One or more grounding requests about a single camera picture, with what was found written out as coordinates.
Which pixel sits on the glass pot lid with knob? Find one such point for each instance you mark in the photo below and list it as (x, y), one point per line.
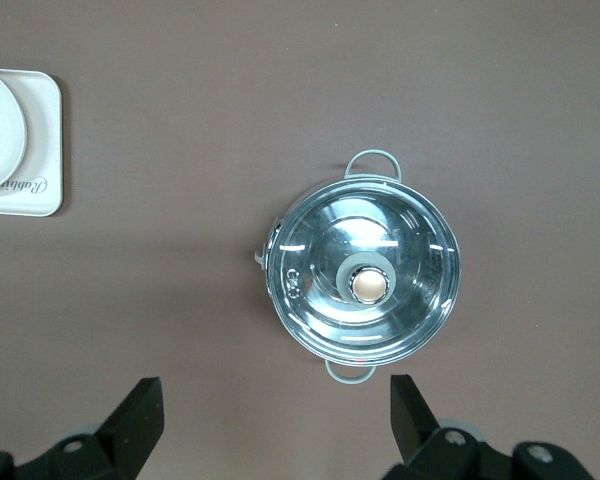
(320, 300)

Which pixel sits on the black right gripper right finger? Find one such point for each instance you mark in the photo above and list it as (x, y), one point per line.
(415, 430)

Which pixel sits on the steel electric cooking pot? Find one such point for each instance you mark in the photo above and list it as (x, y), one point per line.
(349, 380)

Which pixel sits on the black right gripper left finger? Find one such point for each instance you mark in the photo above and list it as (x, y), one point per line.
(130, 430)

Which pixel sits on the brown table cover mat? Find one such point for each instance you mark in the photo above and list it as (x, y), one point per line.
(180, 100)

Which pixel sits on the beige rabbit print tray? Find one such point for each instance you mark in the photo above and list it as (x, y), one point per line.
(45, 150)

